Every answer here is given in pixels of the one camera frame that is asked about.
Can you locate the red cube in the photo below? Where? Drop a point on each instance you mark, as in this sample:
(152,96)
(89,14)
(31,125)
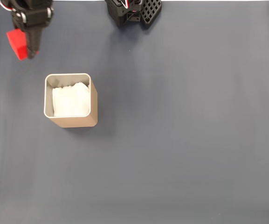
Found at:
(16,39)

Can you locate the tan metal box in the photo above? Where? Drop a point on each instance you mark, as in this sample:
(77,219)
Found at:
(78,121)

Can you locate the white tissue paper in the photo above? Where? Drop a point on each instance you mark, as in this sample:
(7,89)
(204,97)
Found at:
(71,102)

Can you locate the grey blue table mat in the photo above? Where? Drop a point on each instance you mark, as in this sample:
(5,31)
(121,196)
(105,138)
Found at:
(195,140)

